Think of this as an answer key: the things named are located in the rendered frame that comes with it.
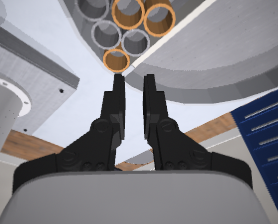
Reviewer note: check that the bronze bushing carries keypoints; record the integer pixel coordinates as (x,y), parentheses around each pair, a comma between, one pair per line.
(128,21)
(116,64)
(163,27)

